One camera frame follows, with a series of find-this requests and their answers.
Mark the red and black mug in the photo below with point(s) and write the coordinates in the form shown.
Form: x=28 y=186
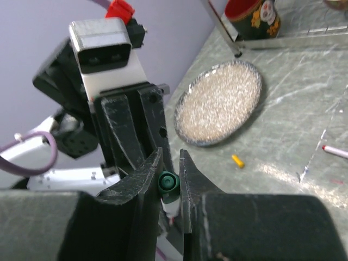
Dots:
x=254 y=19

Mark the metal dish rack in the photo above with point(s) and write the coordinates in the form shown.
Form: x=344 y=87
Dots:
x=281 y=24

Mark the white pen red tip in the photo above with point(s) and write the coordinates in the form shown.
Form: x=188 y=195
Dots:
x=335 y=151

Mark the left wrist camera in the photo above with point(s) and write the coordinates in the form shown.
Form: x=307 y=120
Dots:
x=105 y=55

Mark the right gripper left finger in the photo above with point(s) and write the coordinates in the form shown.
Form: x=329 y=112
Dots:
x=120 y=224

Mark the white pen green tip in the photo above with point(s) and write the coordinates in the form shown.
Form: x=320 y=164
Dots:
x=171 y=209

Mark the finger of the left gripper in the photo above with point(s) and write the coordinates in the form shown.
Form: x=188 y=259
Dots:
x=152 y=104

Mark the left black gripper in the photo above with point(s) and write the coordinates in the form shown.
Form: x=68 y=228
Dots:
x=114 y=121

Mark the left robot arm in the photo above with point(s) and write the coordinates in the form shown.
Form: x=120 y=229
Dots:
x=35 y=156

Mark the yellow pen cap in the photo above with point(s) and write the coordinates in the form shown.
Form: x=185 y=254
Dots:
x=238 y=161

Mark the green pen cap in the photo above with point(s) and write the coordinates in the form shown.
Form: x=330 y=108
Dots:
x=169 y=187

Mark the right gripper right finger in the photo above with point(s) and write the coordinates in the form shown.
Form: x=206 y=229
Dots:
x=222 y=226

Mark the speckled grey plate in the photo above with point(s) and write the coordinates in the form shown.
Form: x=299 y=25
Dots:
x=217 y=103

